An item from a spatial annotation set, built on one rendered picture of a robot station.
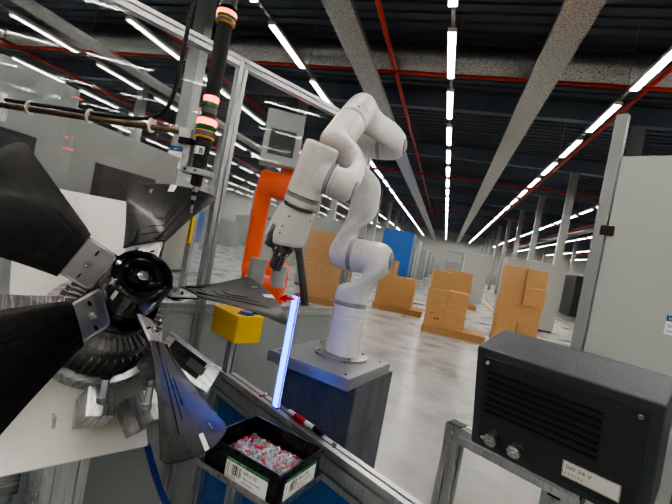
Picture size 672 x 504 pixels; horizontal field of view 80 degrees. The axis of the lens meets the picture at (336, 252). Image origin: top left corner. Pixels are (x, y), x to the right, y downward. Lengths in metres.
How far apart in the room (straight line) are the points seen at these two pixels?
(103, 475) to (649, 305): 2.32
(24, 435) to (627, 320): 2.13
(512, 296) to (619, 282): 6.62
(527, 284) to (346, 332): 7.54
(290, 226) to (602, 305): 1.62
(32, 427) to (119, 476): 0.99
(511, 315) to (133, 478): 7.70
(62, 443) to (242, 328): 0.57
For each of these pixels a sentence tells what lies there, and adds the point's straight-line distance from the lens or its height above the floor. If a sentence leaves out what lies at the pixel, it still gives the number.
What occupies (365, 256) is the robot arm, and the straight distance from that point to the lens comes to 1.38.
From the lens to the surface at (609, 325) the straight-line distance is 2.22.
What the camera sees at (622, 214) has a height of 1.73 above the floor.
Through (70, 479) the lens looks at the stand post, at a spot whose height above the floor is 0.74.
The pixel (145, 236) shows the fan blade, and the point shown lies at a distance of 1.02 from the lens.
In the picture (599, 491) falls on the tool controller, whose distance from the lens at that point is 0.78.
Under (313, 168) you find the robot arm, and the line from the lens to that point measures 0.95.
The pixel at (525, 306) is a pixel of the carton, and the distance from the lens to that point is 8.85.
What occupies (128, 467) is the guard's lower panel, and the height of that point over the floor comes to 0.33.
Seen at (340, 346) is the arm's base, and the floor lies 1.01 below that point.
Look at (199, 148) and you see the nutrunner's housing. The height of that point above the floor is 1.50.
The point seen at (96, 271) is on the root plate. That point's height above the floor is 1.21.
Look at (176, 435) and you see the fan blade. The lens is 0.81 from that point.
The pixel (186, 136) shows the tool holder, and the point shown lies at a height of 1.53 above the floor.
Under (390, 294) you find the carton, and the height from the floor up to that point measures 0.40.
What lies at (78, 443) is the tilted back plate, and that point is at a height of 0.86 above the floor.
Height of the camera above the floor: 1.35
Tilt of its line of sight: 1 degrees down
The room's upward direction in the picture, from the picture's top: 11 degrees clockwise
